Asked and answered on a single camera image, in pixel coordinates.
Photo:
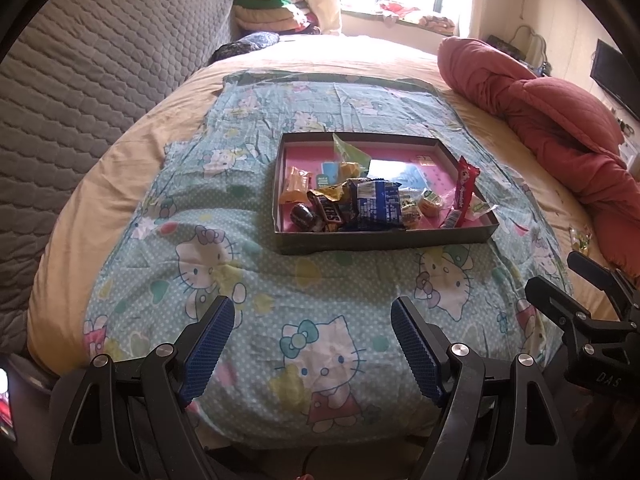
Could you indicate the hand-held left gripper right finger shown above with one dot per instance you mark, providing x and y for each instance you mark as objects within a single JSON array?
[{"x": 415, "y": 350}]

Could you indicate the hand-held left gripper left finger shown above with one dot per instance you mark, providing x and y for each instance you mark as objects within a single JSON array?
[{"x": 210, "y": 345}]

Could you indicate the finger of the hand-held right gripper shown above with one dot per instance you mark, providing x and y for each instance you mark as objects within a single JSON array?
[
  {"x": 550, "y": 300},
  {"x": 595, "y": 270}
]

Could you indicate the grey shallow box pink inside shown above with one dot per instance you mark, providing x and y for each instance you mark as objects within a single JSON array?
[{"x": 375, "y": 242}]

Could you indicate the biscuit packet with date print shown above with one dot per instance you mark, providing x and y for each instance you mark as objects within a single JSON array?
[{"x": 410, "y": 210}]

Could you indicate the long red candy packet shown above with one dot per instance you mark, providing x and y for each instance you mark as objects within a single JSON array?
[{"x": 464, "y": 185}]

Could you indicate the round biscuit clear packet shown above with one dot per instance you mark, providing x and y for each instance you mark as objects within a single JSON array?
[{"x": 431, "y": 205}]

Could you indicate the blue snack packet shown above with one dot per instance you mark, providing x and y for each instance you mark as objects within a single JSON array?
[{"x": 375, "y": 202}]

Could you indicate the small dark chocolate candy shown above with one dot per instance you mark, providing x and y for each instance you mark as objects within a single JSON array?
[{"x": 304, "y": 216}]

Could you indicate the brown chocolate bar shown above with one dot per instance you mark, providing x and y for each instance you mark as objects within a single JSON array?
[{"x": 331, "y": 212}]

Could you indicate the orange snack packet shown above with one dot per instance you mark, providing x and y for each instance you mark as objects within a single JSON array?
[{"x": 295, "y": 185}]

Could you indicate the small green candy packet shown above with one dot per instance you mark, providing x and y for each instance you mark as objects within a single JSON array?
[{"x": 580, "y": 240}]

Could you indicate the light blue cartoon cat blanket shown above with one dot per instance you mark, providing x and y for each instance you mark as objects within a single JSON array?
[{"x": 300, "y": 285}]

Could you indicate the pink quilt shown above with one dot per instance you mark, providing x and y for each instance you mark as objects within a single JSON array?
[{"x": 550, "y": 110}]

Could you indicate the black flat television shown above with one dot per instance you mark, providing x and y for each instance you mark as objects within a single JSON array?
[{"x": 617, "y": 77}]

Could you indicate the green yellow candy packet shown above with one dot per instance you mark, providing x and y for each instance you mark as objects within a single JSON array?
[{"x": 350, "y": 157}]

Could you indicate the red lit device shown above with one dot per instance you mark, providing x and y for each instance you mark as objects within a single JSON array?
[{"x": 6, "y": 400}]

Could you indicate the bed with beige sheet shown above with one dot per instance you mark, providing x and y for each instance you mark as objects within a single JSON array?
[{"x": 150, "y": 135}]

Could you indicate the dark patterned bag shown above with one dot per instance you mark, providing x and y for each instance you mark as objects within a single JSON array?
[{"x": 505, "y": 47}]

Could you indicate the beige patterned cloth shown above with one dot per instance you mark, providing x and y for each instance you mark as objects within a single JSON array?
[{"x": 437, "y": 22}]

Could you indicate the dark blue patterned cloth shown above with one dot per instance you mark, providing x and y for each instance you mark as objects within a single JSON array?
[{"x": 250, "y": 42}]

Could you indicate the red patterned cloth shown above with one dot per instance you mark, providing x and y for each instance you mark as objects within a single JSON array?
[{"x": 397, "y": 8}]

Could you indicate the stack of folded clothes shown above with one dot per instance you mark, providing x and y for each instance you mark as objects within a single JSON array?
[{"x": 270, "y": 10}]

